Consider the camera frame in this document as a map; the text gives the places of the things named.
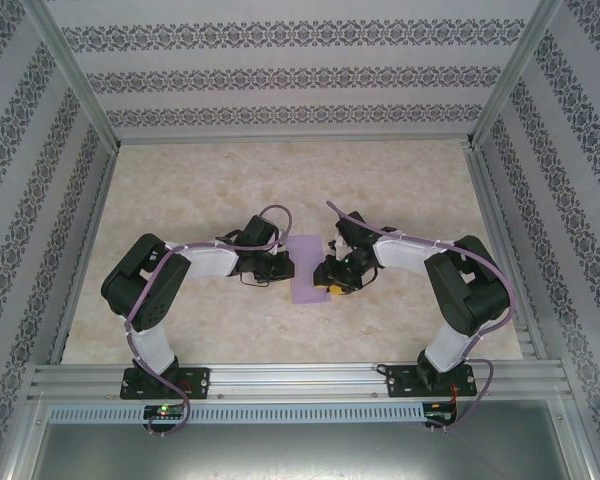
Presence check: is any purple cloth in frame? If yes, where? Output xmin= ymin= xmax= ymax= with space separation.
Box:
xmin=285 ymin=233 xmax=334 ymax=306

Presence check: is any grey metal sheet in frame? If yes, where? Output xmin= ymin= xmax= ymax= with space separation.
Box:
xmin=29 ymin=422 xmax=591 ymax=480

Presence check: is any small circuit board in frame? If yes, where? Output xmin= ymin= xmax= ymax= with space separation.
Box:
xmin=143 ymin=404 xmax=186 ymax=420
xmin=424 ymin=401 xmax=459 ymax=419

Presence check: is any thin aluminium cross rail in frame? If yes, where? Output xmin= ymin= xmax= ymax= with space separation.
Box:
xmin=117 ymin=133 xmax=474 ymax=146

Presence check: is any long aluminium base rail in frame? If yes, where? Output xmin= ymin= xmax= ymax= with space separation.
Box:
xmin=27 ymin=363 xmax=574 ymax=401

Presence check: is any slotted grey cable duct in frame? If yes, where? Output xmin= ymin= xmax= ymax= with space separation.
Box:
xmin=47 ymin=403 xmax=429 ymax=424

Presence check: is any aluminium side rail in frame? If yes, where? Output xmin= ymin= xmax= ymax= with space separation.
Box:
xmin=47 ymin=144 xmax=124 ymax=366
xmin=467 ymin=147 xmax=549 ymax=361

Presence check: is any purple cable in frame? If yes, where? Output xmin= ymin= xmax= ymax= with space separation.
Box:
xmin=325 ymin=199 xmax=519 ymax=434
xmin=124 ymin=204 xmax=295 ymax=440

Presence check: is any aluminium frame post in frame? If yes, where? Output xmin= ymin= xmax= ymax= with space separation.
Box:
xmin=462 ymin=0 xmax=566 ymax=149
xmin=22 ymin=0 xmax=124 ymax=154

